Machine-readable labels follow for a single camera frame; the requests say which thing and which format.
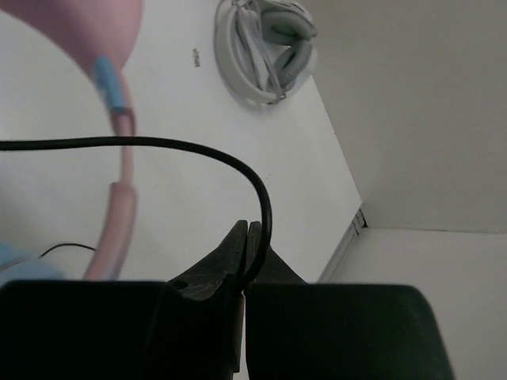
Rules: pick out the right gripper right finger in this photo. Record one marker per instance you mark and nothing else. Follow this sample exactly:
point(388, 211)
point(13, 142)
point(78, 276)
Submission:
point(299, 330)

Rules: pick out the grey white headphones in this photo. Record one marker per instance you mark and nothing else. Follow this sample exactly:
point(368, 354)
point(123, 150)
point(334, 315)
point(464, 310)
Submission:
point(264, 49)

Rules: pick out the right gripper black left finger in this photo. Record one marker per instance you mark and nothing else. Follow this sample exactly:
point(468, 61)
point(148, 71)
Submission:
point(187, 328)

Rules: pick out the aluminium side rail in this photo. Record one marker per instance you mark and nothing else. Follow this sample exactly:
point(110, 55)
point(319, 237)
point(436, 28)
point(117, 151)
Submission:
point(347, 241)

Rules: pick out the pink blue cat-ear headphones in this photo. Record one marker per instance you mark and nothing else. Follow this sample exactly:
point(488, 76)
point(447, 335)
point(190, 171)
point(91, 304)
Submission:
point(99, 36)

